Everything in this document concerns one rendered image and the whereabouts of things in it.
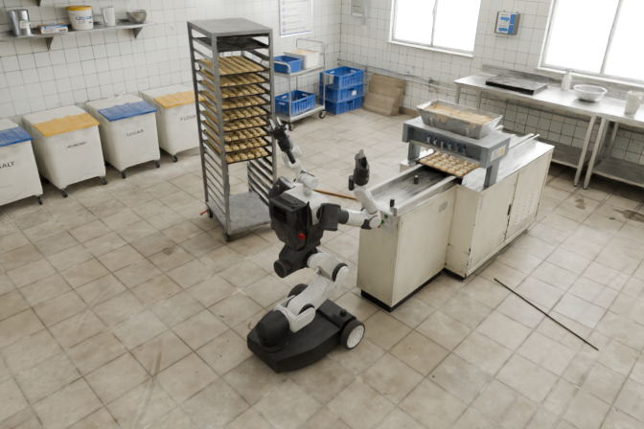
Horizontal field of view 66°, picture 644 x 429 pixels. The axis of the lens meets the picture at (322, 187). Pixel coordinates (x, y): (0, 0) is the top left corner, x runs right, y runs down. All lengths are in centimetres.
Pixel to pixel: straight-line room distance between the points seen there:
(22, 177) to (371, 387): 384
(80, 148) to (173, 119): 108
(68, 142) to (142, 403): 305
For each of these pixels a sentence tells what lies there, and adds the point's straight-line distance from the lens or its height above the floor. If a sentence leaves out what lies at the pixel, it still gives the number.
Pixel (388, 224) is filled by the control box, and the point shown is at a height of 76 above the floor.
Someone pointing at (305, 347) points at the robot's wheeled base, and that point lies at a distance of 324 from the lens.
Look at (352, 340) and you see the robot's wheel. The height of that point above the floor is 7.
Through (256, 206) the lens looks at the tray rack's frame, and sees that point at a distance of 477.
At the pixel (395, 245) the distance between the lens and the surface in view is 339.
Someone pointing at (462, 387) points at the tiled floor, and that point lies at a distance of 338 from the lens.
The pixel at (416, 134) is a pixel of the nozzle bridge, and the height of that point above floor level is 108.
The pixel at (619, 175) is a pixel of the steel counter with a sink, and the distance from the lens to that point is 616.
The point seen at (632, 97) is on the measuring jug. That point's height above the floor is 105.
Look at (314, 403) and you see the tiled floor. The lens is 318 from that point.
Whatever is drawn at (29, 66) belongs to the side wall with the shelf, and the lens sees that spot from 601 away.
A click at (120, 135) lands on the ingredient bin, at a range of 578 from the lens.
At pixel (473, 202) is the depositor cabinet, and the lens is 377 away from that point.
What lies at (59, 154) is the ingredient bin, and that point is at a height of 48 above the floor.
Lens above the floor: 244
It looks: 27 degrees down
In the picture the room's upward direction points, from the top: 1 degrees clockwise
